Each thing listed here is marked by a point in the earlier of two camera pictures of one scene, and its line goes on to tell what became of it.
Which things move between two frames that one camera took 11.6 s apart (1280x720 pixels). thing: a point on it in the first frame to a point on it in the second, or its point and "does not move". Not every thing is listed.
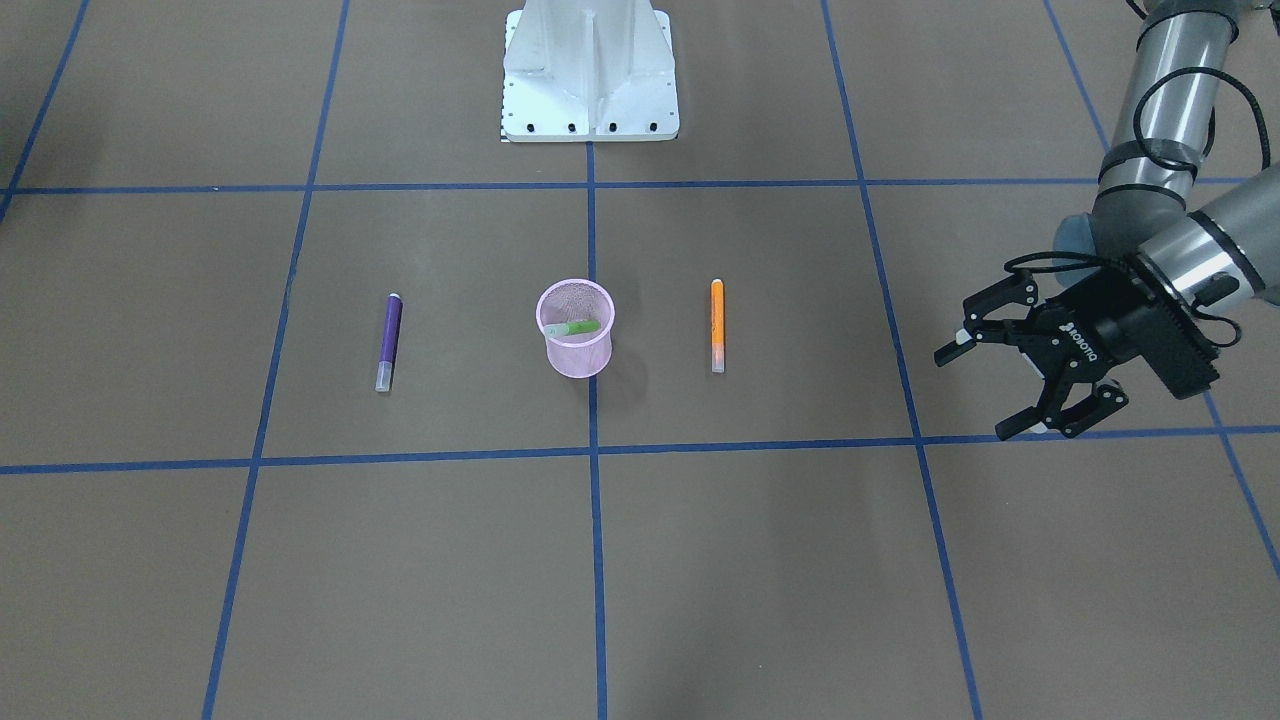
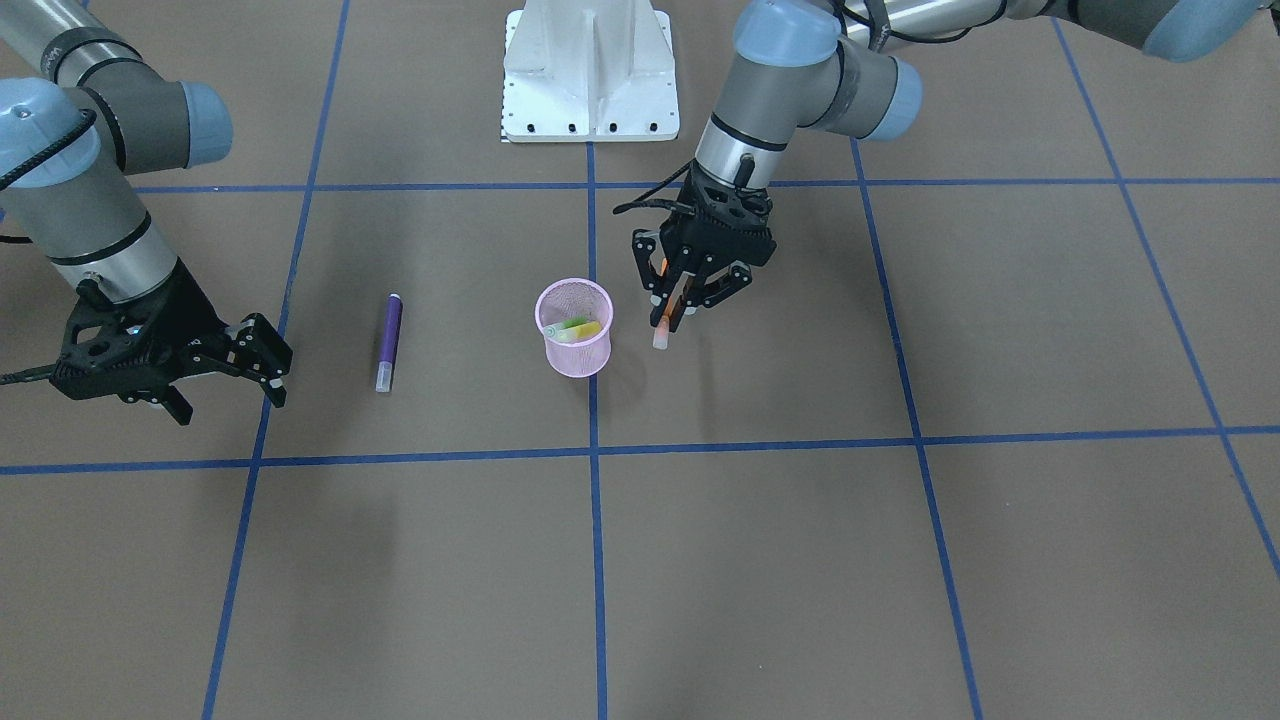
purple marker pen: [385, 362] does not move
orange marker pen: [717, 325] to [661, 332]
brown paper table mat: [318, 401] does not move
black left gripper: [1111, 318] to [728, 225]
